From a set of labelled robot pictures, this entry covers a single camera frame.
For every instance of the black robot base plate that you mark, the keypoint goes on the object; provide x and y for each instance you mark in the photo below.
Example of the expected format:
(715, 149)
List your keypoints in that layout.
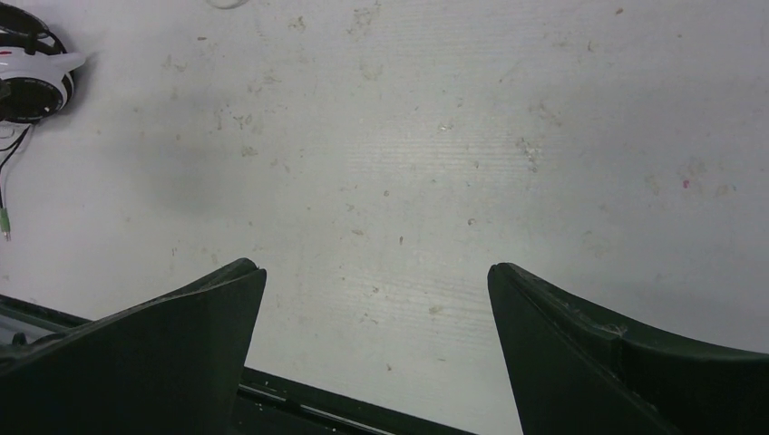
(264, 404)

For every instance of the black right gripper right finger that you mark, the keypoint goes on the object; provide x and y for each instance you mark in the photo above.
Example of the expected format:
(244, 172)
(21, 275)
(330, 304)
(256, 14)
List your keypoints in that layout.
(576, 367)

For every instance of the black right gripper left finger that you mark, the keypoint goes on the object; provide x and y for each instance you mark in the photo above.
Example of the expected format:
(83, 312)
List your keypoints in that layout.
(171, 365)

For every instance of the black white headphones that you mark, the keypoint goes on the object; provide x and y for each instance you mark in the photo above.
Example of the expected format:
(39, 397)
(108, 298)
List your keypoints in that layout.
(37, 77)

